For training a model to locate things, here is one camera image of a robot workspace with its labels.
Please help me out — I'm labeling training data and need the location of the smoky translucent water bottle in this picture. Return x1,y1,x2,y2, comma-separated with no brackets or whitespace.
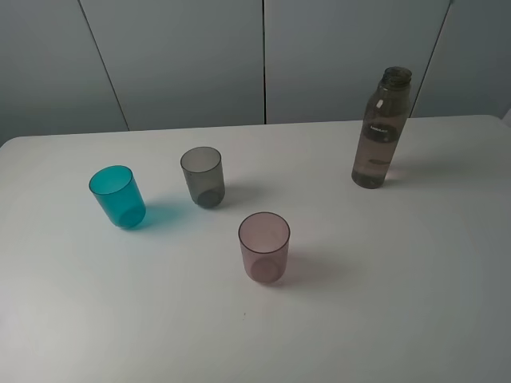
351,66,412,189

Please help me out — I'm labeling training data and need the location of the pink translucent plastic cup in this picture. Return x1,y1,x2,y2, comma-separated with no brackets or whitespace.
238,211,291,284

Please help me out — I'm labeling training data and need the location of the grey translucent plastic cup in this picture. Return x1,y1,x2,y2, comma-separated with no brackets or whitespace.
180,146,225,209

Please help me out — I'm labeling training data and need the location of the teal plastic cup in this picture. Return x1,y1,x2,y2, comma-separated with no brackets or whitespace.
89,165,146,229

